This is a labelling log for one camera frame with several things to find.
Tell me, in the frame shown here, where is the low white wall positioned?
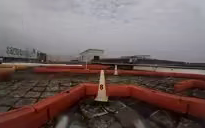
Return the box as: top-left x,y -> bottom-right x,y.
133,65 -> 205,77

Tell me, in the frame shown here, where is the long orange barrier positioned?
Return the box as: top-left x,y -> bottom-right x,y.
32,64 -> 205,82

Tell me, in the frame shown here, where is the orange zigzag barrier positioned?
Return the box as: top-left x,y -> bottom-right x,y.
0,82 -> 205,128

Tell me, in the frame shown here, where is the pale cone with number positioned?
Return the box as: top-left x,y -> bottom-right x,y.
94,69 -> 110,103

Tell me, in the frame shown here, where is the yellow barrier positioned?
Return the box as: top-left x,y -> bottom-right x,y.
0,63 -> 30,74

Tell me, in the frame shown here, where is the building with rooftop sign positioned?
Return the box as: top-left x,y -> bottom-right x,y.
2,45 -> 48,64

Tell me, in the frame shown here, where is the short orange barrier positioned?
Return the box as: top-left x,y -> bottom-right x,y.
173,78 -> 205,94

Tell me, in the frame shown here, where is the small pale cone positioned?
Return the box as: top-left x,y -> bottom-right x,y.
113,64 -> 119,77

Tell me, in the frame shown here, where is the long low dark building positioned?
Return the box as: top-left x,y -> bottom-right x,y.
99,54 -> 188,66

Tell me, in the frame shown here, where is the robot's own part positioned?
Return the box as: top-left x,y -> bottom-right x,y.
54,114 -> 70,128

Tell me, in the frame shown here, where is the grey stone paved ground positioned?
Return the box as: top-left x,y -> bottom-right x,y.
0,68 -> 205,128

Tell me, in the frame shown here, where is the white building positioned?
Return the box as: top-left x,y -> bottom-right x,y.
78,48 -> 106,63

